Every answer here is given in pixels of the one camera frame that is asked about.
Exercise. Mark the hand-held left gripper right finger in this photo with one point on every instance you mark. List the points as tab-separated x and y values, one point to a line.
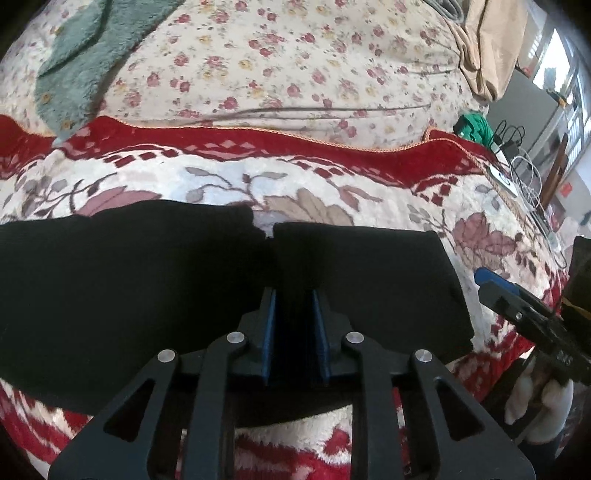
319	337

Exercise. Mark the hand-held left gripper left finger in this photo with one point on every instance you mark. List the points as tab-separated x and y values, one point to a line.
270	337

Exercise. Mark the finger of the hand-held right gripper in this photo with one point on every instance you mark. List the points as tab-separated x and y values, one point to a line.
503	295

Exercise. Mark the black pants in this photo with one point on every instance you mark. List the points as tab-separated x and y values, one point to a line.
138	277

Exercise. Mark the person's right hand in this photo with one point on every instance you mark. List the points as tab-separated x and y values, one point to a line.
531	406

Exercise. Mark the red white floral fleece blanket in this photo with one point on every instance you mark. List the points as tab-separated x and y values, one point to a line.
323	184

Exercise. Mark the black charger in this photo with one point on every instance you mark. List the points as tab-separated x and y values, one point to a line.
510	143

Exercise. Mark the green cloth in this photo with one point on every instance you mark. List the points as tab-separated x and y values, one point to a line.
475	129

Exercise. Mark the window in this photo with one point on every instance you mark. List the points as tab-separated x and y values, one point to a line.
554	60

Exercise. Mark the beige cloth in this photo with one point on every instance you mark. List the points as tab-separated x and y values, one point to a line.
494	46

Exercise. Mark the cream floral quilt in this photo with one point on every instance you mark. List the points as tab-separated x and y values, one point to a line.
277	69

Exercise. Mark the grey cloth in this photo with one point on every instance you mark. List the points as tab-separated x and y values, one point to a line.
445	8

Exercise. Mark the teal fleece garment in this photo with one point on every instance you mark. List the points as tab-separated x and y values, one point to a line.
87	60

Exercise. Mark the brown wooden post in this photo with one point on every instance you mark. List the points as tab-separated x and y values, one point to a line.
556	170

